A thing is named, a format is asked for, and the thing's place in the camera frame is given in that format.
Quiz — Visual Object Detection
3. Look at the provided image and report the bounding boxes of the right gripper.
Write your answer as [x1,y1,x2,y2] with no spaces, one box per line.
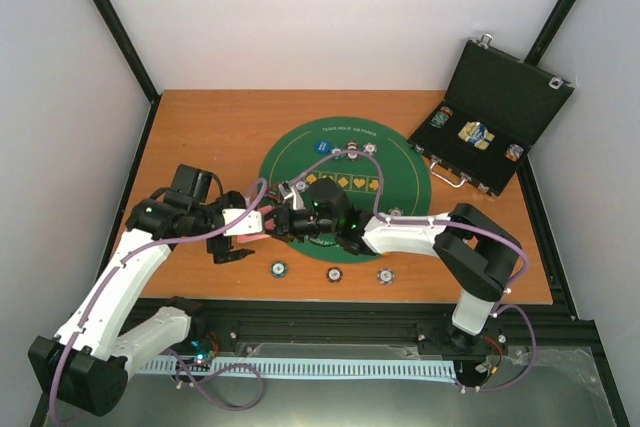
[266,204,337,244]

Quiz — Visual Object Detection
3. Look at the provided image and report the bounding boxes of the black red poker chip stack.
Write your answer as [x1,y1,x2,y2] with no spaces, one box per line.
[326,267,343,283]

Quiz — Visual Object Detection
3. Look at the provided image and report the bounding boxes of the black red chip top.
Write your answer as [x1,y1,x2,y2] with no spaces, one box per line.
[346,140,359,161]

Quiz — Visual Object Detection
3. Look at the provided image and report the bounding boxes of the light blue poker chip stack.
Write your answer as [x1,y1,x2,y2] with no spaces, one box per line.
[377,268,395,285]

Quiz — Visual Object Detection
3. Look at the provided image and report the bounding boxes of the light blue chip top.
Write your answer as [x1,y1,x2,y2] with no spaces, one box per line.
[363,143,377,156]

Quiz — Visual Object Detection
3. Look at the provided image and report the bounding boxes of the red-backed playing card deck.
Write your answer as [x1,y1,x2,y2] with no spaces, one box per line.
[235,205,274,244]

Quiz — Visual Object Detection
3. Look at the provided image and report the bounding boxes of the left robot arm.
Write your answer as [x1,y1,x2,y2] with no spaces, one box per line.
[28,164,267,425]

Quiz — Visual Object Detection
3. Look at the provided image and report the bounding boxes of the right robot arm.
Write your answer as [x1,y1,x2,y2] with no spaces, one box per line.
[264,178,527,353]

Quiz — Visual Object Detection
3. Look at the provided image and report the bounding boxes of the blue small blind button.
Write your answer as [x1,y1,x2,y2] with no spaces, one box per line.
[314,140,333,155]

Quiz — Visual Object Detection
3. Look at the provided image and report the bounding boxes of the round green poker mat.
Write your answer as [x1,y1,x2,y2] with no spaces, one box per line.
[257,116,433,264]

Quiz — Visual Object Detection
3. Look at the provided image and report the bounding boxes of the chips in case left slot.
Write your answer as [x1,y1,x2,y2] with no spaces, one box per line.
[429,106,453,128]

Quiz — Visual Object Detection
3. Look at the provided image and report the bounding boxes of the chips in case slot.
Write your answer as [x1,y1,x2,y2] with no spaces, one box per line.
[429,106,453,128]
[505,144,525,163]

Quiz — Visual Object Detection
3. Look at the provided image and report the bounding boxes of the blue card deck in case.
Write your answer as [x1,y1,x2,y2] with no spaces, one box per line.
[458,121,495,151]

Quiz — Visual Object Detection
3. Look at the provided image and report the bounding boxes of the chips in case right slot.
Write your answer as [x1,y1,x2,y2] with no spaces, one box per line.
[505,144,525,163]

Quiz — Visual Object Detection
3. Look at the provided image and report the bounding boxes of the black poker case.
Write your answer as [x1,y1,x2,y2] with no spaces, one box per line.
[408,35,575,196]

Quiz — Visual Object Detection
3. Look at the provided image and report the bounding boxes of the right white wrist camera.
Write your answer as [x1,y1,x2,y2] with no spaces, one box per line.
[277,181,304,210]

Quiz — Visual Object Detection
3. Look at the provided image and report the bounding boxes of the black aluminium frame rail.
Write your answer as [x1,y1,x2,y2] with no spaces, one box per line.
[115,298,604,360]

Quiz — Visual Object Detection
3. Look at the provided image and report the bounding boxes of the light blue cable duct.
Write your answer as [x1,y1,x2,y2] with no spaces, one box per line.
[134,353,459,381]

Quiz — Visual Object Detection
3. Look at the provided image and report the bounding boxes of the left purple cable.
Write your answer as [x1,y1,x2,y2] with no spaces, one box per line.
[49,177,274,424]

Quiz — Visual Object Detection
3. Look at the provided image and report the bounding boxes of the purple cable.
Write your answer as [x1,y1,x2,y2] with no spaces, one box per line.
[289,149,539,394]
[49,177,274,424]

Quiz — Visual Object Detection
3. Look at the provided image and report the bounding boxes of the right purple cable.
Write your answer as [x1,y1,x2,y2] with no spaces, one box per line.
[289,149,539,394]

